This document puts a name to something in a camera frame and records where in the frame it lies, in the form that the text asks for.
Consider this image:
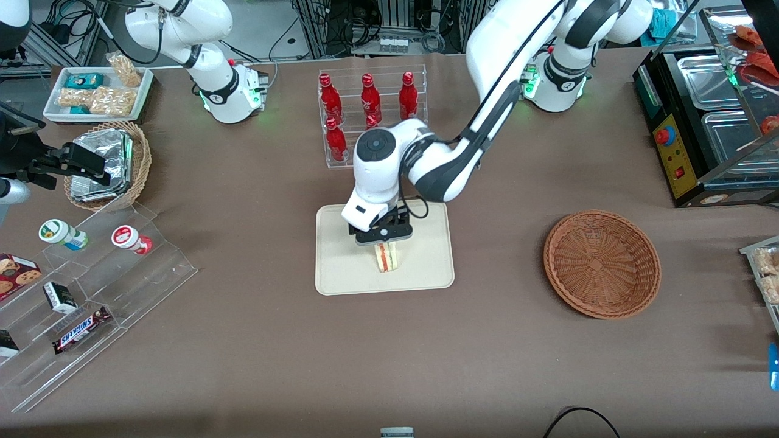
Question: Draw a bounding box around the white rectangular snack tray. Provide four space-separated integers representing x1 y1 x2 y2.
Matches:
44 66 154 124

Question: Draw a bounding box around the clear tray of pastries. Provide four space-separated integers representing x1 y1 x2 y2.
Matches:
739 236 779 335

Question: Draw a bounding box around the teal packet pile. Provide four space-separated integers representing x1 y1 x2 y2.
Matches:
648 6 694 38

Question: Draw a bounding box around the black food warmer cabinet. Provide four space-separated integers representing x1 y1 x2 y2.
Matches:
632 6 779 209

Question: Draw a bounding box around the small black carton white label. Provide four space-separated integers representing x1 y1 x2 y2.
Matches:
43 281 79 315

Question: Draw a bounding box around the cream rectangular tray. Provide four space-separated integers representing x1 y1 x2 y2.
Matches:
315 201 456 297

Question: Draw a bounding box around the red lidded yogurt bottle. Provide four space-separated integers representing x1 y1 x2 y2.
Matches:
111 225 153 255

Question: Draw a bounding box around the foil container with lid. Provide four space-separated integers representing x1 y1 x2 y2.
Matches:
70 181 124 203
72 129 133 189

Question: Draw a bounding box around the clear acrylic stepped shelf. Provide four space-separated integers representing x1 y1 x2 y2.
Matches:
0 201 199 414

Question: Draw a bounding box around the Snickers chocolate bar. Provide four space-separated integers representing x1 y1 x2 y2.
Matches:
51 306 112 355

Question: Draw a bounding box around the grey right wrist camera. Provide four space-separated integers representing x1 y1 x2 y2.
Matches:
0 178 30 206

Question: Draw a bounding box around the steel food pan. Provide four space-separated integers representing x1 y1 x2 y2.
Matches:
677 55 746 110
700 111 779 174

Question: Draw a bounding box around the chocolate chip cookie box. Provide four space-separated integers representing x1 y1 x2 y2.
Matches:
0 252 43 302

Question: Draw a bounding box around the light wicker basket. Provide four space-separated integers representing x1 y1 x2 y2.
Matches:
63 120 152 212

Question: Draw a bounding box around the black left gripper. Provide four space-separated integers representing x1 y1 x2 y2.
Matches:
348 206 410 259

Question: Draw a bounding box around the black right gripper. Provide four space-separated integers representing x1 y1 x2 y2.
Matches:
0 114 114 187

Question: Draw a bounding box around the green lidded yogurt bottle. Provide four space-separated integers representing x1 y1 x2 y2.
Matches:
38 219 89 251

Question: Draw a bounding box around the brown round wicker basket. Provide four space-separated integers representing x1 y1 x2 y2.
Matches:
543 210 662 321

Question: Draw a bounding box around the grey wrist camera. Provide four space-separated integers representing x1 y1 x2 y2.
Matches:
0 178 30 206
355 224 414 246

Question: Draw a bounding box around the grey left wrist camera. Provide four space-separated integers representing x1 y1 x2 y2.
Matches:
355 224 414 246

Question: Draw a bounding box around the triangle sandwich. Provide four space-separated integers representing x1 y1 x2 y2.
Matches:
372 242 401 274

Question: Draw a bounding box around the clear bag of puffed snacks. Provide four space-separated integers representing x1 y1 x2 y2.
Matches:
88 85 138 117
107 52 142 89
57 88 92 109

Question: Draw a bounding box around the clear acrylic bottle rack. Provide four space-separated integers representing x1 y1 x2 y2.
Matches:
317 63 428 170

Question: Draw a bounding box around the black cable loop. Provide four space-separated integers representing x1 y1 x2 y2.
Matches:
543 406 621 438

